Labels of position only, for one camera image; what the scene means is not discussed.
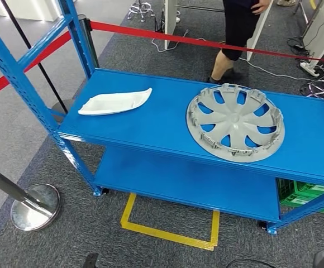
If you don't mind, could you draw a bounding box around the grey plastic wheel hubcap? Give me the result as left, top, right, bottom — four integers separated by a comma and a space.
186, 83, 285, 164

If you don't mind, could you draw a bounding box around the blue metal shelf rack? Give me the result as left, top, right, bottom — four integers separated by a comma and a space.
0, 0, 324, 236

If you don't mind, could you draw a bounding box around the white curved plastic part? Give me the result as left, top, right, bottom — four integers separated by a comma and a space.
77, 87, 153, 117

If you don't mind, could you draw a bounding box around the yellow floor tape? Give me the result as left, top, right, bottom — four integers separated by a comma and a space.
120, 193, 220, 251

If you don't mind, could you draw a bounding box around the white desk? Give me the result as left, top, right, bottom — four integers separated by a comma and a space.
164, 0, 274, 62

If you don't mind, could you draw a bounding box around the chrome office chair base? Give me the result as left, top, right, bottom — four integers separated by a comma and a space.
300, 79, 324, 100
127, 0, 155, 22

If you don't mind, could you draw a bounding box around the person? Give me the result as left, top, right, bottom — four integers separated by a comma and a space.
206, 0, 272, 85

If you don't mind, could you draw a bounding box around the black robot left foot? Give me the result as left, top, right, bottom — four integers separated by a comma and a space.
83, 253, 99, 268

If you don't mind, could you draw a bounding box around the green plastic crate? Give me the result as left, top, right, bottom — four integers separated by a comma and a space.
276, 123, 324, 213

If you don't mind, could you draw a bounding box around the white power strip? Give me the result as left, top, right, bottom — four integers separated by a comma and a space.
300, 60, 321, 78

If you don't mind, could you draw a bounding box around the white counter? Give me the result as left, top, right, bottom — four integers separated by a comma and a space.
0, 0, 77, 22

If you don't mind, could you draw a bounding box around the dark chrome stanchion post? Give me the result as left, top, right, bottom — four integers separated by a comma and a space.
76, 14, 100, 69

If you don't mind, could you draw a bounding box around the black stanchion post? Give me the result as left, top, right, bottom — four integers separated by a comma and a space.
0, 0, 75, 123

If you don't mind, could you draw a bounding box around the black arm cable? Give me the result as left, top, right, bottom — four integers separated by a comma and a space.
225, 258, 277, 268

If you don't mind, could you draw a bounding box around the white floor cable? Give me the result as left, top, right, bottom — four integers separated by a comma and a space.
150, 28, 315, 82

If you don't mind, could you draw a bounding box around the black cable bundle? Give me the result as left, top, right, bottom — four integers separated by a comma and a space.
287, 36, 315, 60

